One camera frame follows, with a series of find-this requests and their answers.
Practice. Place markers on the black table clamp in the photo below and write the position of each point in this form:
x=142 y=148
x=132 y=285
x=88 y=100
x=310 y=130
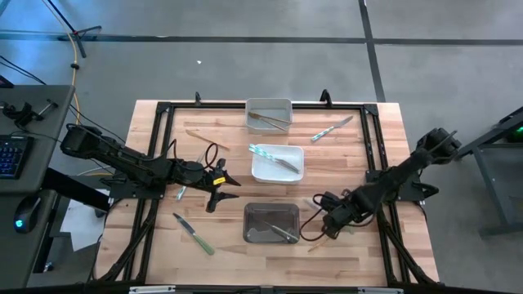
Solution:
x=198 y=99
x=326 y=97

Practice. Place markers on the grey side desk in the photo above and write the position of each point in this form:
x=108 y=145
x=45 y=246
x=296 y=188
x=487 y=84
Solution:
x=41 y=163

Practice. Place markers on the gold cutlery piece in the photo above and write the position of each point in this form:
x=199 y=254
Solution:
x=269 y=118
x=274 y=126
x=318 y=245

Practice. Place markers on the wooden chopstick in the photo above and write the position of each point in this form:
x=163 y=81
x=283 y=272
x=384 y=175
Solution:
x=204 y=138

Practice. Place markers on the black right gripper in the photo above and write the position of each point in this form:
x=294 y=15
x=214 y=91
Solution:
x=347 y=210

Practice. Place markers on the light grey plastic bin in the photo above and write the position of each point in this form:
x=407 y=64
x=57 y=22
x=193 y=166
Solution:
x=269 y=105

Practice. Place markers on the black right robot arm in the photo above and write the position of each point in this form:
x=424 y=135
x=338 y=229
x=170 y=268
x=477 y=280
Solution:
x=400 y=175

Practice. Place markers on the smoky transparent plastic bin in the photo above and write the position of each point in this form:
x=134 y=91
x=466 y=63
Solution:
x=261 y=216

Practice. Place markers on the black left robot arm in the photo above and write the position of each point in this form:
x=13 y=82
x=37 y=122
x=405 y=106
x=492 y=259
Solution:
x=122 y=157

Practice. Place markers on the black computer mouse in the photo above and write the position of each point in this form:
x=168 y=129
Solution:
x=26 y=214

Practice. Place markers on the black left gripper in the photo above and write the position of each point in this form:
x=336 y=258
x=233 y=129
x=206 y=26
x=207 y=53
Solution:
x=196 y=175

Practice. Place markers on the black desk clamp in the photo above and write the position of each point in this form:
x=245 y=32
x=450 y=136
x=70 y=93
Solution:
x=22 y=113

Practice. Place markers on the dark grey side table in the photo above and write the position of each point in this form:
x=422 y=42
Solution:
x=490 y=179

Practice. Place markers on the white plastic bin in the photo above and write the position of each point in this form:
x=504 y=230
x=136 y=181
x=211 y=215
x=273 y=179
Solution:
x=282 y=175

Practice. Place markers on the black table frame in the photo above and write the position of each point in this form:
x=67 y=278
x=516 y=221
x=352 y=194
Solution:
x=204 y=106

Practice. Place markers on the black tripod stand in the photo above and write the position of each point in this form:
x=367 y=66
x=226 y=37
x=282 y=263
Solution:
x=81 y=38

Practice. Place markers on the black keyboard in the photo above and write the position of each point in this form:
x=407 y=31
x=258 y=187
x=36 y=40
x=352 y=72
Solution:
x=14 y=157

